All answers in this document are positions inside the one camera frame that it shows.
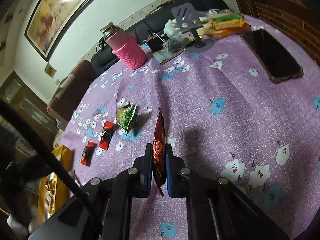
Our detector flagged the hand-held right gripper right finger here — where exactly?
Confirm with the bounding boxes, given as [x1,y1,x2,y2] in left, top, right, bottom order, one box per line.
[165,144,290,240]

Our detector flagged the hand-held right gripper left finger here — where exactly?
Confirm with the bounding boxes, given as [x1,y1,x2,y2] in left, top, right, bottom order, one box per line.
[29,144,153,240]

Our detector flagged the maroon candy packet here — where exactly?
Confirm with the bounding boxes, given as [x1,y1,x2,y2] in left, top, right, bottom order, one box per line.
[152,106,167,197]

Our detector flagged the yellow cardboard box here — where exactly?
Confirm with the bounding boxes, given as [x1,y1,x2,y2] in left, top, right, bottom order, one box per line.
[37,144,75,223]

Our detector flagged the small red black snack packet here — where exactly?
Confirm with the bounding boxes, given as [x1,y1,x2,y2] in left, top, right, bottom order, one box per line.
[98,121,115,151]
[80,141,97,167]

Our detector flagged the green snack packet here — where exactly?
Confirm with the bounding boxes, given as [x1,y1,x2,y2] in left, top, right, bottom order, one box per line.
[116,102,138,135]

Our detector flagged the purple floral tablecloth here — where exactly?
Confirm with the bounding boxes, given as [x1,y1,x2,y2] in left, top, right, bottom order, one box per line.
[54,14,320,240]

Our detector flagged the dark wooden glass cabinet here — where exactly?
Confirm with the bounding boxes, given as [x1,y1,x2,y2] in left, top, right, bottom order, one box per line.
[0,71,63,160]

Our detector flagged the brown chair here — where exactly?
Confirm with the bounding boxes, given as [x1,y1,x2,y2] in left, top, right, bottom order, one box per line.
[46,60,97,130]

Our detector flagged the printed paper card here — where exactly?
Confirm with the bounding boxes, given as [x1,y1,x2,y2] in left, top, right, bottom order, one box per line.
[152,49,187,65]

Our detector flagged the pink sleeved thermos bottle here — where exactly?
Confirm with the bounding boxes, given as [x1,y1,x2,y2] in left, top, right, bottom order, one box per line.
[100,22,147,70]

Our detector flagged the black charger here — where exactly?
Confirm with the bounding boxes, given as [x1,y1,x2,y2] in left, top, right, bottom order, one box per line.
[147,32,165,52]

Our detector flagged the clear plastic bag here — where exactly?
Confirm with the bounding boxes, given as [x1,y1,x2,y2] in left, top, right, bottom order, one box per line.
[162,35,193,53]

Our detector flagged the white gloves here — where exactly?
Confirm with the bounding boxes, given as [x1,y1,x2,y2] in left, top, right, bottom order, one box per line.
[164,19,182,37]

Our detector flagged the pale yellow biscuit pack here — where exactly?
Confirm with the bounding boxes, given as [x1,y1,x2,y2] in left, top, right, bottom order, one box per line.
[196,22,215,37]

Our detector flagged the orange biscuit pack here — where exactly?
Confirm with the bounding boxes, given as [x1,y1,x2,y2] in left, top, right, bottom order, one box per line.
[211,20,247,30]
[215,29,250,39]

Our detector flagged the black smartphone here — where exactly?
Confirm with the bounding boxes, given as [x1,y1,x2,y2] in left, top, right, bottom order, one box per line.
[240,29,304,83]

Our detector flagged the grey phone stand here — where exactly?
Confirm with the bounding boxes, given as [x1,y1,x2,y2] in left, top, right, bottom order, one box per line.
[171,2,215,53]

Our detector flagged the green biscuit pack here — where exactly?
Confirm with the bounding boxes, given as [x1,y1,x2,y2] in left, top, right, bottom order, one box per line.
[209,12,244,22]

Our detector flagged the black leather sofa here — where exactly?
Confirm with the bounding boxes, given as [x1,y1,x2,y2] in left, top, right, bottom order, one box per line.
[90,0,229,75]

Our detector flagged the wooden side cabinet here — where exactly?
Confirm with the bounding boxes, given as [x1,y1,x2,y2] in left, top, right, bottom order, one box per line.
[227,0,320,68]

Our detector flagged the black cable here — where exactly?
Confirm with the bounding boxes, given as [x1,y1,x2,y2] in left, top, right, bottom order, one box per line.
[0,100,104,233]

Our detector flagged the small wall plaque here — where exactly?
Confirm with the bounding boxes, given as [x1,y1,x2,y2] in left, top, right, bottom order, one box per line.
[44,62,57,78]

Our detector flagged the framed wall painting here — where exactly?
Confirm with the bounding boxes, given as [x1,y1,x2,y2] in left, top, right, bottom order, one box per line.
[24,0,118,62]

